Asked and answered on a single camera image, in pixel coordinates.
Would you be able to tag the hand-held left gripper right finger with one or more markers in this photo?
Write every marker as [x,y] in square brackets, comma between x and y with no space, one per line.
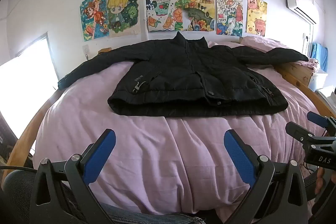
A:
[239,158]

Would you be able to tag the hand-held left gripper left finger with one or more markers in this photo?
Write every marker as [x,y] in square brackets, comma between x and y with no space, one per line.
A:
[101,158]

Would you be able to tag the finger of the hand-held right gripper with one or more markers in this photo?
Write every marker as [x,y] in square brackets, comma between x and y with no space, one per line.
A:
[316,118]
[298,133]

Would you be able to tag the black padded jacket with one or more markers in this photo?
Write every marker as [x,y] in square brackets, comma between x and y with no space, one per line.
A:
[183,77]

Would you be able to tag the person's right hand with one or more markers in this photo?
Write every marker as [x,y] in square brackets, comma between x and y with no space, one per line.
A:
[319,182]

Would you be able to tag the white storage box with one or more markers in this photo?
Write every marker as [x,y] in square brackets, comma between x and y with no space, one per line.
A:
[318,80]

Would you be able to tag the pink folded cloth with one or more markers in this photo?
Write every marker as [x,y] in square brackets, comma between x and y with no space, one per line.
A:
[305,64]

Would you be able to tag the blue hanging cloth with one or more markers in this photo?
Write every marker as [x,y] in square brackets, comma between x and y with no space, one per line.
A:
[320,54]

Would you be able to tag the pink bed blanket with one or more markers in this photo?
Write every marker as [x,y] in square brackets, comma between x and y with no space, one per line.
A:
[168,150]

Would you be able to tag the person's blue jeans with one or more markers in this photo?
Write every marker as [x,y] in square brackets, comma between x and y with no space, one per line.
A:
[157,217]

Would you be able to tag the pink pillow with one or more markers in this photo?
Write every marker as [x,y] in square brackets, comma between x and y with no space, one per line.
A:
[260,44]

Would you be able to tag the bright window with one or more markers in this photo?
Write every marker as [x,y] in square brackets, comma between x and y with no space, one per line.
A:
[26,85]

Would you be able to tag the white air conditioner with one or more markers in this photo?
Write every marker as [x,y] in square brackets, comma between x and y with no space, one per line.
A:
[299,3]

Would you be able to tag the pink pigs drawing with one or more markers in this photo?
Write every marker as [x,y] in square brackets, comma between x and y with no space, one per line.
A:
[256,16]

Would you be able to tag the crowded city drawing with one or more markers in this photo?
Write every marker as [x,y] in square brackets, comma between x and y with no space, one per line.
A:
[229,14]

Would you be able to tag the girl with flowers drawing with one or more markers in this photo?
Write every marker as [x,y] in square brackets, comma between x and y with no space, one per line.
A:
[93,19]

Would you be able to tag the blond child drawing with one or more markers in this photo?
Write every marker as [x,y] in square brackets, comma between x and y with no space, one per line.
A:
[122,14]

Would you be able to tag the autumn landscape drawing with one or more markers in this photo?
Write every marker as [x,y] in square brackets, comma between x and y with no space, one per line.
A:
[198,8]

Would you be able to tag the cup and turtles drawing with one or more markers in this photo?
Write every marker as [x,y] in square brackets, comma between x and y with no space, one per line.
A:
[162,10]

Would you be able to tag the wooden bed frame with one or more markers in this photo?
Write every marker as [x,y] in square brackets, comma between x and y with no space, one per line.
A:
[296,73]

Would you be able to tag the white wall hook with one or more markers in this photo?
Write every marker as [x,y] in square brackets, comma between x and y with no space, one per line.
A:
[86,52]

